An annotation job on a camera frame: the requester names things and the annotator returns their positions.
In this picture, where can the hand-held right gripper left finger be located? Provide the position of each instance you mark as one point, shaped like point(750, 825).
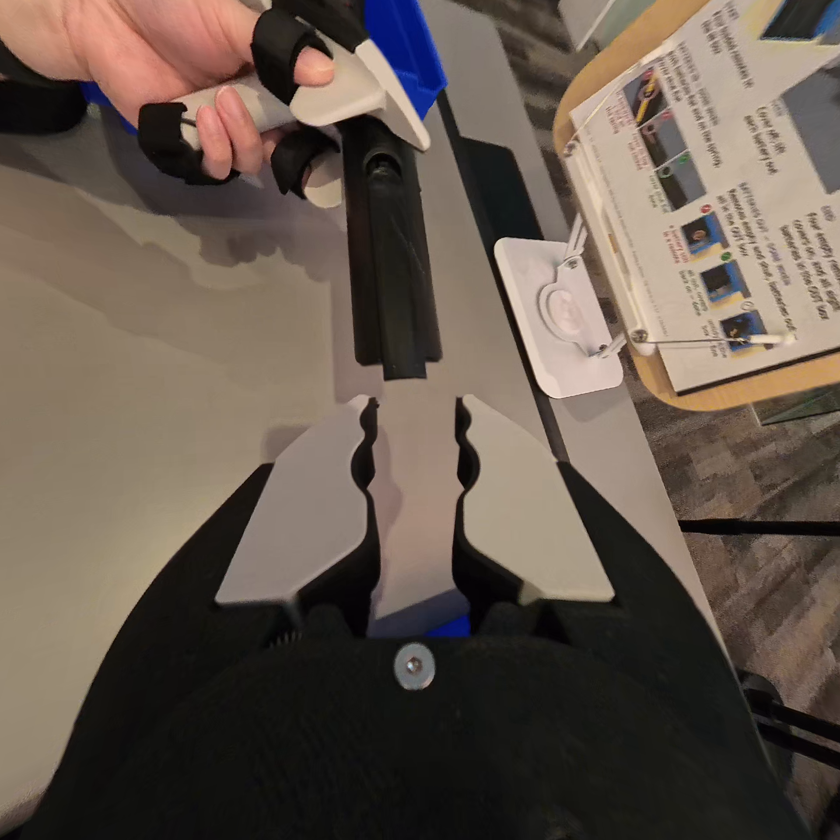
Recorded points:
point(295, 525)

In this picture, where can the person's left hand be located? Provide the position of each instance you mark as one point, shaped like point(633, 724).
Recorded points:
point(118, 40)

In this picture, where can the blue plastic bin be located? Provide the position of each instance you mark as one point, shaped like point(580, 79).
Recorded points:
point(440, 624)
point(407, 59)

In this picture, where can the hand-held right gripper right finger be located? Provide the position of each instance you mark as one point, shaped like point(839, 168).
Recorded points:
point(538, 525)

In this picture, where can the black remote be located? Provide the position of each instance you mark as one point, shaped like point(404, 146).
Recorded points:
point(391, 263)

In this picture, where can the instruction sheet on stand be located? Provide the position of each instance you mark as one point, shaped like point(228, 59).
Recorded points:
point(748, 400)

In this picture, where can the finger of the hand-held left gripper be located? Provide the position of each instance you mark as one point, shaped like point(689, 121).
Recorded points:
point(398, 99)

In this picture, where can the black mat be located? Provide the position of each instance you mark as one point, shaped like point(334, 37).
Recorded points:
point(492, 171)

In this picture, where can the white stand base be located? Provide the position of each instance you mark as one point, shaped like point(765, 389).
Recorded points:
point(565, 315)

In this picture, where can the black textured cushion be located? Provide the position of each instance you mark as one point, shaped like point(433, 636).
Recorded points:
point(33, 99)

